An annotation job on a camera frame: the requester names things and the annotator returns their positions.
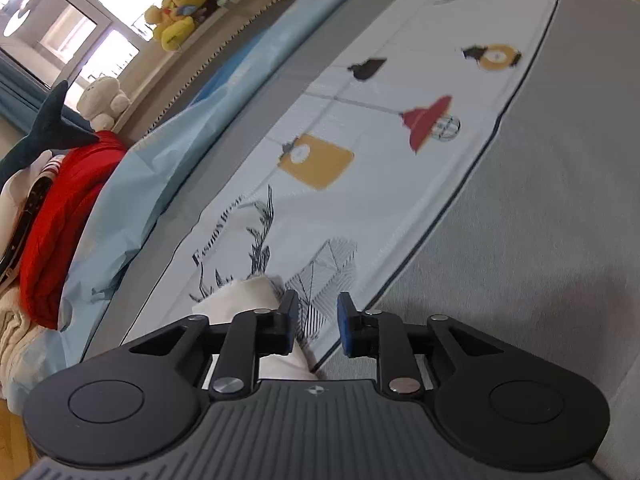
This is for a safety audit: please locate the white folded clothes stack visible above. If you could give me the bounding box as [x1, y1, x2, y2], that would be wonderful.
[1, 150, 65, 290]

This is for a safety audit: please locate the white plush toy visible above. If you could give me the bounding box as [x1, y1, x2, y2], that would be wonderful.
[76, 76, 131, 131]

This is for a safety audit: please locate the cream folded blanket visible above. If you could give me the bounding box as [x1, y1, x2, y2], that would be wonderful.
[1, 286, 43, 413]

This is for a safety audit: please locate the dark shark plush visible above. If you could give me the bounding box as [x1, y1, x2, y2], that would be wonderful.
[1, 80, 100, 185]

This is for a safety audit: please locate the yellow bear plush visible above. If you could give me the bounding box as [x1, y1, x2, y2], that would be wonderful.
[143, 0, 206, 52]

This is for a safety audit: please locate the white small shirt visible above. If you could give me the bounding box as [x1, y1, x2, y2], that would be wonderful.
[192, 275, 317, 380]

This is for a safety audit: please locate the light blue quilt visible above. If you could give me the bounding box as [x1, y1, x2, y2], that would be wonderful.
[9, 0, 346, 414]

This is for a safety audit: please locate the red blanket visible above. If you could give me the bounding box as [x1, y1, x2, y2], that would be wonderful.
[20, 130, 127, 330]

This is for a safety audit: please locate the grey printed bed sheet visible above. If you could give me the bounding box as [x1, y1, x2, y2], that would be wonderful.
[88, 0, 639, 479]

